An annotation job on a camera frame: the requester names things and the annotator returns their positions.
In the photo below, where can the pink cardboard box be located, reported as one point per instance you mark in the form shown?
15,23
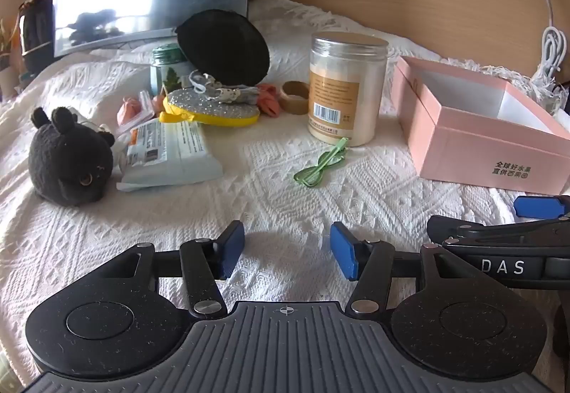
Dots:
481,143

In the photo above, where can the clear plastic powder jar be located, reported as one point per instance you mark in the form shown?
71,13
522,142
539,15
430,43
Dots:
345,99

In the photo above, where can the green hair clip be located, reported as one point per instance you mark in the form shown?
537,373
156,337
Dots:
318,168

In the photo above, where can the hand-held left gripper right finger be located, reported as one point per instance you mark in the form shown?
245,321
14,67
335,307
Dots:
345,250

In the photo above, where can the white textured blanket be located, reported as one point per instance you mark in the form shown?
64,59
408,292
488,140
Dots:
276,197

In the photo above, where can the green lidded glass jar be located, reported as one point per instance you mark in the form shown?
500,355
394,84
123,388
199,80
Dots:
167,70

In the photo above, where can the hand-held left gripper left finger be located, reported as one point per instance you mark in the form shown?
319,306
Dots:
234,248

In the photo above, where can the dark backpack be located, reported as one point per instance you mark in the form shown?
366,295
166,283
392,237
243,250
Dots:
38,32

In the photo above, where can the black plush toy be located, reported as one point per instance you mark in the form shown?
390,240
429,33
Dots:
67,161

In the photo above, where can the brown tape roll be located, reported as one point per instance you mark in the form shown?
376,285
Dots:
295,101

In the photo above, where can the wet wipes packet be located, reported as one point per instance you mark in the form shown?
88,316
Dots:
171,150

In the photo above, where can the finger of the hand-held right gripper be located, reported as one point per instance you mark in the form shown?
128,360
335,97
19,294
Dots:
472,229
534,207

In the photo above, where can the small pink packet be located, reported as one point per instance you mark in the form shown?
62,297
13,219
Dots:
129,110

